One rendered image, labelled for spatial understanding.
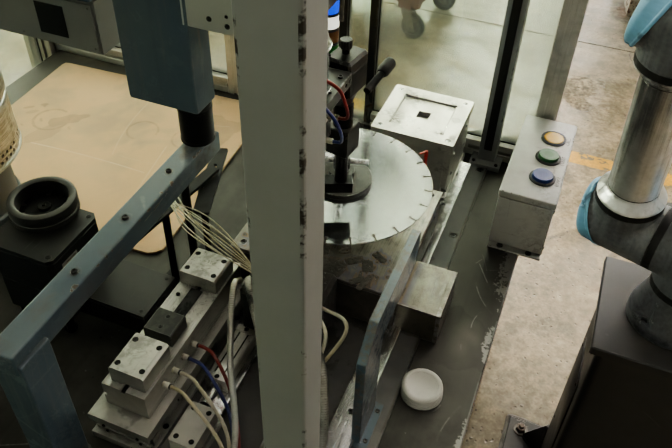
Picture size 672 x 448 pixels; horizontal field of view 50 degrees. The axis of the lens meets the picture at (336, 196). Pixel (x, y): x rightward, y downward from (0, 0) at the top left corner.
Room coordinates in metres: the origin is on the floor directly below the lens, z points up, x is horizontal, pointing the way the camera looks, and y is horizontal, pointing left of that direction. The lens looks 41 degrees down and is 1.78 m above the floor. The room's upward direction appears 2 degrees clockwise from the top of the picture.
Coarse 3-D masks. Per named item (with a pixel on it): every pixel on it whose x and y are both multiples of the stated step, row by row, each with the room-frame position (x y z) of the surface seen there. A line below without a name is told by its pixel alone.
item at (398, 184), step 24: (360, 144) 1.12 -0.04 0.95; (384, 144) 1.12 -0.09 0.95; (384, 168) 1.04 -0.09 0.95; (408, 168) 1.05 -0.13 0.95; (384, 192) 0.98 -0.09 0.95; (408, 192) 0.98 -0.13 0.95; (432, 192) 0.98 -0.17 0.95; (336, 216) 0.91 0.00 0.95; (360, 216) 0.91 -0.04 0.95; (384, 216) 0.91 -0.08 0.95; (408, 216) 0.92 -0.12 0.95; (336, 240) 0.85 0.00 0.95; (360, 240) 0.85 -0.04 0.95
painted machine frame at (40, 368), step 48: (0, 0) 0.99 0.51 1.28; (48, 0) 0.96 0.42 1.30; (96, 0) 0.95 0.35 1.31; (144, 0) 0.83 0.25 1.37; (96, 48) 0.94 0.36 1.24; (144, 48) 0.84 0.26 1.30; (192, 48) 0.81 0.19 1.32; (144, 96) 0.84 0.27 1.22; (192, 96) 0.81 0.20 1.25; (192, 144) 0.96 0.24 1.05; (144, 192) 0.84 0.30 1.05; (96, 240) 0.74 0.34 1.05; (192, 240) 0.94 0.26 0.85; (48, 288) 0.64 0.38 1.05; (96, 288) 0.68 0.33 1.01; (0, 336) 0.56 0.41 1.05; (48, 336) 0.58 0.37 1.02; (48, 384) 0.55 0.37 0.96; (48, 432) 0.53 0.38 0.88
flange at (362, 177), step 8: (328, 168) 1.02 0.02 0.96; (352, 168) 1.01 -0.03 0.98; (360, 168) 1.03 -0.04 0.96; (368, 168) 1.03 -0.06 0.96; (360, 176) 1.01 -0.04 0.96; (368, 176) 1.01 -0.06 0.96; (360, 184) 0.98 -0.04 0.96; (368, 184) 0.99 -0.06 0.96; (352, 192) 0.96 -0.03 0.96; (360, 192) 0.96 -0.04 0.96
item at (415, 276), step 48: (336, 96) 0.84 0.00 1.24; (240, 240) 0.94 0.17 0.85; (384, 240) 0.96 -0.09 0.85; (432, 240) 1.05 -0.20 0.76; (240, 288) 0.81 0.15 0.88; (336, 288) 0.83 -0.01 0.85; (384, 288) 0.71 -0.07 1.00; (432, 288) 0.87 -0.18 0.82; (336, 336) 0.81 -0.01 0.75; (384, 336) 0.81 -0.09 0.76; (432, 336) 0.81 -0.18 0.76; (240, 384) 0.70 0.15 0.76; (336, 384) 0.71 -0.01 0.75; (384, 384) 0.71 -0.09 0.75; (240, 432) 0.61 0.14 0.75; (336, 432) 0.62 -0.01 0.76
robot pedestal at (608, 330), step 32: (608, 256) 1.04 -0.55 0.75; (608, 288) 0.95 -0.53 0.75; (608, 320) 0.87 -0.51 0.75; (608, 352) 0.80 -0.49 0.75; (640, 352) 0.80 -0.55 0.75; (576, 384) 0.87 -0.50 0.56; (608, 384) 0.80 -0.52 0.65; (640, 384) 0.79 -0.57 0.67; (512, 416) 1.14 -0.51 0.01; (576, 416) 0.81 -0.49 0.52; (608, 416) 0.80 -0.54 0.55; (640, 416) 0.78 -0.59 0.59
